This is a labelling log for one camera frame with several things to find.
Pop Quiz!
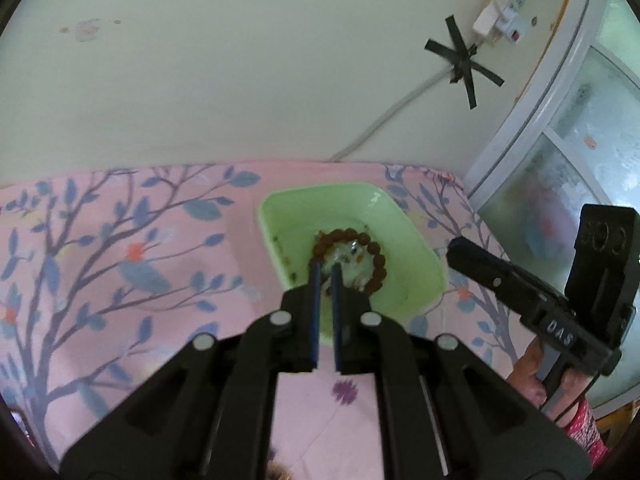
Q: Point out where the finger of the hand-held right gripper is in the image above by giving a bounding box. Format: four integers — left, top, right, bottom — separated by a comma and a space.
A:
446, 237, 571, 322

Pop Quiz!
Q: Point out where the black tape cross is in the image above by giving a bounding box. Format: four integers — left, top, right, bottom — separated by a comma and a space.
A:
424, 15, 506, 110

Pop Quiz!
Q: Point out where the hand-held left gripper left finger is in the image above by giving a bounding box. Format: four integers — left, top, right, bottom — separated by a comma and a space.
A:
59, 260, 324, 480

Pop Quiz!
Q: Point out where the person's right hand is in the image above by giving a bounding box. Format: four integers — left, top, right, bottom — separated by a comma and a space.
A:
507, 336, 592, 411

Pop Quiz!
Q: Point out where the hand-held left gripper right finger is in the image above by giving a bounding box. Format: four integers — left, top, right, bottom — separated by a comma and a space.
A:
330, 263, 594, 480

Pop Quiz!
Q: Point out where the pink tree-print cloth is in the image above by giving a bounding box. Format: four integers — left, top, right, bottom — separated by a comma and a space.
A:
0, 159, 537, 480

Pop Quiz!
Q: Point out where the brown wooden bead bracelet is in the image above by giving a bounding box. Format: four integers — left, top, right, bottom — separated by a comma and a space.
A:
308, 228, 389, 298

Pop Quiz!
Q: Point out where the person's right forearm patterned sleeve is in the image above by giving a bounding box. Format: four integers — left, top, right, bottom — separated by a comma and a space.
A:
559, 396, 612, 467

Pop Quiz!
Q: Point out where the clear crystal bead bracelet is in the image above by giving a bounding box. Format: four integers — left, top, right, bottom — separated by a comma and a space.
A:
323, 241, 375, 291

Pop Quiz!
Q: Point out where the white power cable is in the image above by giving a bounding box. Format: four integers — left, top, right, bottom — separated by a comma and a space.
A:
326, 67, 447, 163

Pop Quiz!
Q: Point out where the white plug adapter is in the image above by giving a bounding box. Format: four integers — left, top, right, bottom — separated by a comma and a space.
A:
472, 2, 504, 39

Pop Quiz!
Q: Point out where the green plastic bowl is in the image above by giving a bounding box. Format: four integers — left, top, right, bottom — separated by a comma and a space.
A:
257, 183, 448, 345

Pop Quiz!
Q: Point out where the white frosted glass door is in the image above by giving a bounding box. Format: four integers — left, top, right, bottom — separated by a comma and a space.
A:
461, 0, 640, 411

